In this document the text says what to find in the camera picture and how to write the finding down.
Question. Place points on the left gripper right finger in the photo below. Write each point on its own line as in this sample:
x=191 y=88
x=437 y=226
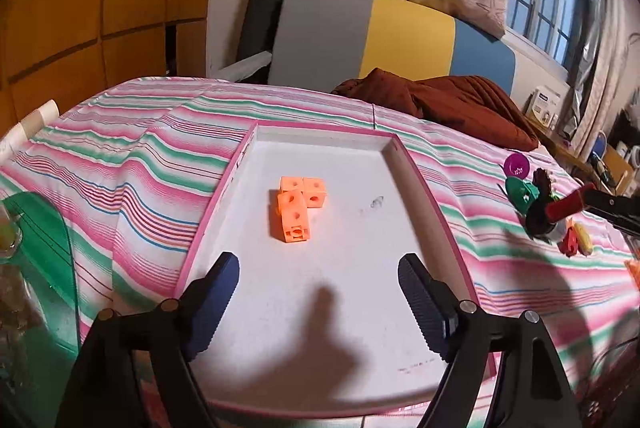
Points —
x=532 y=389

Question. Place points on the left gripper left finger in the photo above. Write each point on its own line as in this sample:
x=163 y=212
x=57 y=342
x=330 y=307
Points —
x=104 y=389

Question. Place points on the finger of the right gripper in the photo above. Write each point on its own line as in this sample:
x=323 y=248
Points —
x=558 y=210

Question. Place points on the brown massage brush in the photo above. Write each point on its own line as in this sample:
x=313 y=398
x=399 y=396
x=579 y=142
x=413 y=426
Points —
x=543 y=183

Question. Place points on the red puzzle piece block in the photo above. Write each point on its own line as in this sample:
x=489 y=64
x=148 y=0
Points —
x=569 y=246

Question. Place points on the teal green ribbed cup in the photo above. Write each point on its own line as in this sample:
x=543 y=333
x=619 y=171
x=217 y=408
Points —
x=521 y=193

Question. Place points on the yellow perforated egg shell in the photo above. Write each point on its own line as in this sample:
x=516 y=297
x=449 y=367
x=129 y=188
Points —
x=584 y=241

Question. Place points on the purple button-top toy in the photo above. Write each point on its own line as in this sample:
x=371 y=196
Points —
x=516 y=165

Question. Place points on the orange linking cubes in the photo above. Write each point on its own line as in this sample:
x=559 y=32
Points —
x=296 y=196

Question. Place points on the black grey cylinder jar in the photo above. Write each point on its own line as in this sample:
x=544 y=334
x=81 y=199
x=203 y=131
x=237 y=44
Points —
x=538 y=226

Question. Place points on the wooden side shelf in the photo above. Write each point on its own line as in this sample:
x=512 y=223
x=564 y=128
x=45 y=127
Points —
x=613 y=175

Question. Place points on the orange plastic basket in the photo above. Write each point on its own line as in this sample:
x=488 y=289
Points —
x=633 y=268

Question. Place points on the rust brown quilted jacket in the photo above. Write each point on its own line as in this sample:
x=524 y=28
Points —
x=470 y=104

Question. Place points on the striped pink green blanket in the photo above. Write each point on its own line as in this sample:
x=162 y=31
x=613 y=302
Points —
x=132 y=169

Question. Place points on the pink white shallow tray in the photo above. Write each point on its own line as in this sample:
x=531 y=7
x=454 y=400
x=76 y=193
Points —
x=321 y=329

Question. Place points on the grey yellow blue headboard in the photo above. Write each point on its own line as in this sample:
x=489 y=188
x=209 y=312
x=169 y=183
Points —
x=320 y=44

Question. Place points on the black rolled mat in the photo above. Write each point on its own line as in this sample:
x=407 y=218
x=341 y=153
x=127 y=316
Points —
x=259 y=28

